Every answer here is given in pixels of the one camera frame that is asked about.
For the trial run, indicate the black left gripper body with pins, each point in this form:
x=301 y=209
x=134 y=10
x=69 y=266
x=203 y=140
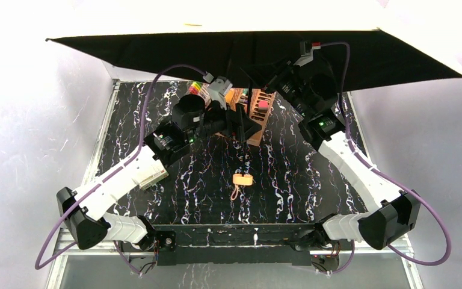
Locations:
x=232 y=121

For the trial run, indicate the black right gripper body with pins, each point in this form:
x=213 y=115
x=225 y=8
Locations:
x=274 y=78

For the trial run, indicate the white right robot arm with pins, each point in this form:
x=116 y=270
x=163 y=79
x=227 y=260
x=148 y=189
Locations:
x=391 y=209

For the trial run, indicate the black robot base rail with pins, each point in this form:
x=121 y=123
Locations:
x=295 y=244

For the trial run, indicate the pink eraser block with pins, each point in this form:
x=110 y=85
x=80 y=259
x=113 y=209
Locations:
x=263 y=105

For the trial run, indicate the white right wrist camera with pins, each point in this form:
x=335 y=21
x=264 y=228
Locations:
x=308 y=52

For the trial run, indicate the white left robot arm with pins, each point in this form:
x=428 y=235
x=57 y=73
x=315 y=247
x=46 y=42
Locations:
x=85 y=209

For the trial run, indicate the white and yellow box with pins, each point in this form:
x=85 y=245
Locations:
x=152 y=177

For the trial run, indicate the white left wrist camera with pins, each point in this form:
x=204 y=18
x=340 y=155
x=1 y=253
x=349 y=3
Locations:
x=218 y=90

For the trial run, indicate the colourful marker set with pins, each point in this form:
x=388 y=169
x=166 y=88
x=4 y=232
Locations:
x=200 y=89

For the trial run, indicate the orange plastic desk organizer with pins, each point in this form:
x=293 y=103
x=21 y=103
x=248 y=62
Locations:
x=238 y=96

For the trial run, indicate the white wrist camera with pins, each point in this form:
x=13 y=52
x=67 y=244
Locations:
x=308 y=52
x=218 y=90

